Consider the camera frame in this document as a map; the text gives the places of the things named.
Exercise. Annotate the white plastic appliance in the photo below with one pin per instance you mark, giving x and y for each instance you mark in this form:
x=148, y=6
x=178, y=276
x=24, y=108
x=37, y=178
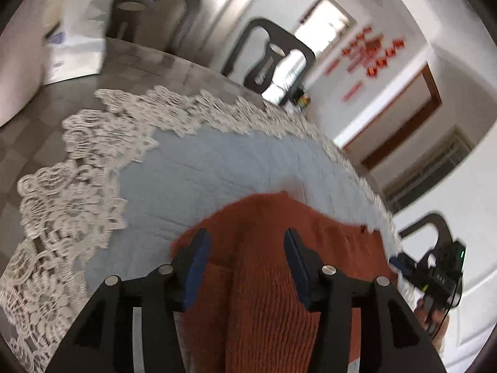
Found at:
x=23, y=53

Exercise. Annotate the dark chair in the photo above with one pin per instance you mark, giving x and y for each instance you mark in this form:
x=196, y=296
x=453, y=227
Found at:
x=167, y=21
x=430, y=232
x=279, y=45

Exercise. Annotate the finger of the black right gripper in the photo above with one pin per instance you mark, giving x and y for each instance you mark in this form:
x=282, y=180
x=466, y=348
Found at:
x=404, y=263

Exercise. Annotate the white tissue box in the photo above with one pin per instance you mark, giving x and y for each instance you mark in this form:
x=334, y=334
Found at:
x=76, y=47

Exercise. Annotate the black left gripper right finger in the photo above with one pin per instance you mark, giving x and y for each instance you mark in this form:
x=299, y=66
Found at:
x=392, y=339

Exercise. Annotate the red Chinese knot decoration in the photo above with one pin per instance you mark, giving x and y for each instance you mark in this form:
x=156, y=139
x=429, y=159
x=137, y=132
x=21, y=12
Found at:
x=360, y=61

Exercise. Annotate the dark chair middle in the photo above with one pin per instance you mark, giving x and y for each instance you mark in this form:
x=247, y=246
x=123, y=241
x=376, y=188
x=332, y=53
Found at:
x=279, y=45

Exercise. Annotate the dark chair right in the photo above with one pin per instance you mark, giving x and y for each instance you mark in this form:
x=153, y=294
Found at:
x=430, y=232

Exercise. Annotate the rust orange knit sweater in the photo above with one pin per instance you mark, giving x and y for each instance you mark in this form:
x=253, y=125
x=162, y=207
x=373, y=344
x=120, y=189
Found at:
x=246, y=316

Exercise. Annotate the brown wooden door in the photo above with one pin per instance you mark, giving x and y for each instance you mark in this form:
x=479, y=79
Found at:
x=397, y=122

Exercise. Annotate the person's right hand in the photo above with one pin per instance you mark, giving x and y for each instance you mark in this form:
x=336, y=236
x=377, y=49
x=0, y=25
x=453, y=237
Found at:
x=440, y=319

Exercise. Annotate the light blue quilted mat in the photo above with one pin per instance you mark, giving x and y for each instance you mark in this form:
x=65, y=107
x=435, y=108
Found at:
x=185, y=179

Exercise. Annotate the dark chair far left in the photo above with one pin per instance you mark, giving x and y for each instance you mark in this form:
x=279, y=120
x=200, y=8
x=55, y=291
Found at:
x=167, y=21

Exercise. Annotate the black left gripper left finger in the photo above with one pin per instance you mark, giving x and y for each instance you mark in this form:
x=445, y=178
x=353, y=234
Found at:
x=101, y=337

